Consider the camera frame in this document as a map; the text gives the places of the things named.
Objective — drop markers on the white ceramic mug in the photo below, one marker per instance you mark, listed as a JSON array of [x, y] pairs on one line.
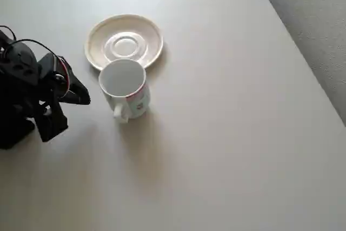
[[123, 79]]

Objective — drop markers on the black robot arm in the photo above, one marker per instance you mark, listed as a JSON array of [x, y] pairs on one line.
[[16, 85]]

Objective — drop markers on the cream ceramic saucer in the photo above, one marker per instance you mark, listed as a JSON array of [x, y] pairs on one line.
[[124, 25]]

